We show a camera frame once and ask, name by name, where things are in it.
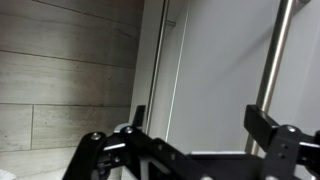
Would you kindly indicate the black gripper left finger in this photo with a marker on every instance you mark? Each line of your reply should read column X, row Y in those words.
column 140, row 118

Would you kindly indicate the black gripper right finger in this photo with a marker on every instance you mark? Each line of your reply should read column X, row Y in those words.
column 260, row 123

